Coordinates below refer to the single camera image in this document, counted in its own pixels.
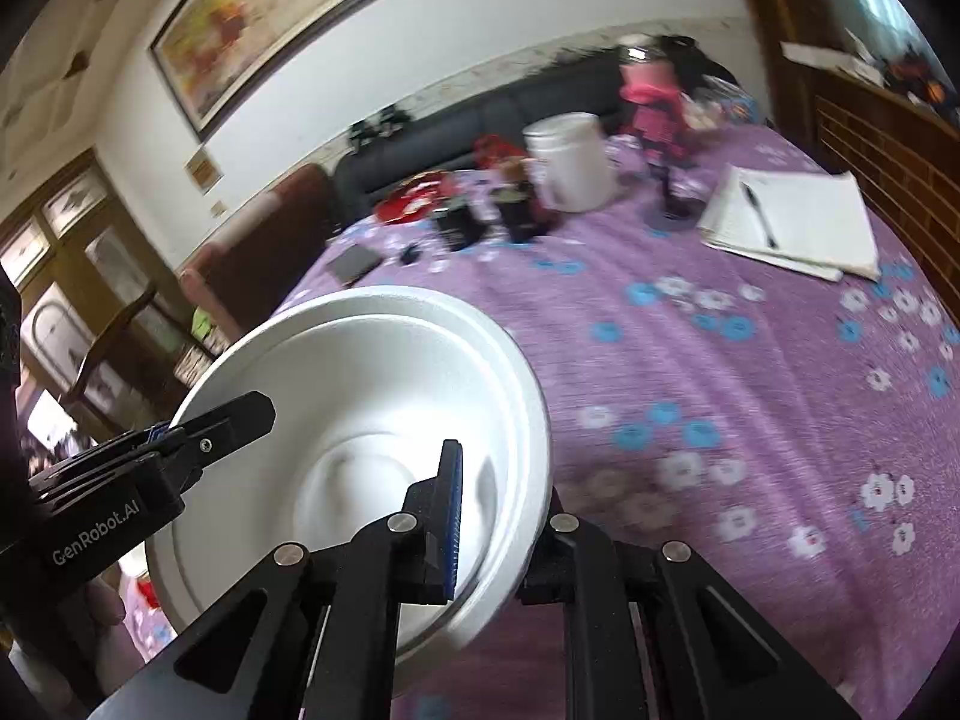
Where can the green cloth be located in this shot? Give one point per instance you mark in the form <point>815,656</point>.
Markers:
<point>202,322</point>

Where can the pink bottle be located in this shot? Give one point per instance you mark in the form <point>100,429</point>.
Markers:
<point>652,105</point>

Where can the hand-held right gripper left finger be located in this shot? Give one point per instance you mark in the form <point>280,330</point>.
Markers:
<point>450,510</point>

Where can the dark jar with cork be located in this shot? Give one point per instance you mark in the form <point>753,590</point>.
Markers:
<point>521,210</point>

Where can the black leather sofa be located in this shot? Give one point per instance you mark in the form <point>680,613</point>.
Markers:
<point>450,127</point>

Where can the wooden glass-panel door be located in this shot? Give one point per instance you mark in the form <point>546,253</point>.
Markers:
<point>52,262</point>

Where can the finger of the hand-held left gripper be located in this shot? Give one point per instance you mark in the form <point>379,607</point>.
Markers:
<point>225,420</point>
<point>154,433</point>

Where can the purple floral tablecloth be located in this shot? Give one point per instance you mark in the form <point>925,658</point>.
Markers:
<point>750,390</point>

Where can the black stand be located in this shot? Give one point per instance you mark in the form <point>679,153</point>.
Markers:
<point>675,195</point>

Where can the black device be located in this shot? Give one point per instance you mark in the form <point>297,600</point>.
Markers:
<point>365,133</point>
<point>395,117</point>

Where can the red plastic bag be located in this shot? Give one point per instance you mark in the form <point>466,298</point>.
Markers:
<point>496,150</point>

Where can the white notebook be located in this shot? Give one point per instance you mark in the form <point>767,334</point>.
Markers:
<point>810,217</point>

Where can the framed painting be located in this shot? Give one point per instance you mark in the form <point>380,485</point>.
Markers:
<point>285,22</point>

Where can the brown sofa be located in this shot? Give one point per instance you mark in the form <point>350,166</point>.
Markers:
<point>277,240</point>

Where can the black smartphone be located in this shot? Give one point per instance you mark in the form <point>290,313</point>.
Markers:
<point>355,264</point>

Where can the wide-rimmed white bowl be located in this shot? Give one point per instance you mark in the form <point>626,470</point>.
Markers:
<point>360,390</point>

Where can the black pen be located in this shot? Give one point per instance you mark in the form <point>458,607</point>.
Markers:
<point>759,214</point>

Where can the wooden cabinet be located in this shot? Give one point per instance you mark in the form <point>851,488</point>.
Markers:
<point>862,142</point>

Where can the white papers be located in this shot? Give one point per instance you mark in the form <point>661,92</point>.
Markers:
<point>832,60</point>

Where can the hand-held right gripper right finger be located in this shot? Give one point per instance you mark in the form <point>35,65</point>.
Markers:
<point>570,547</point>

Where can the dark wooden chair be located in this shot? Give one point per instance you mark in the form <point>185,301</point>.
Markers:
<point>105,349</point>

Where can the small red plate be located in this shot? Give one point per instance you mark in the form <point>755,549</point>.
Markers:
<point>412,202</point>

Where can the white jar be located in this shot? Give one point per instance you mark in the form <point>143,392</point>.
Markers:
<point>570,165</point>

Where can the gold wall plaque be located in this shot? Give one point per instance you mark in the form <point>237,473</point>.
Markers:
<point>204,170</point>

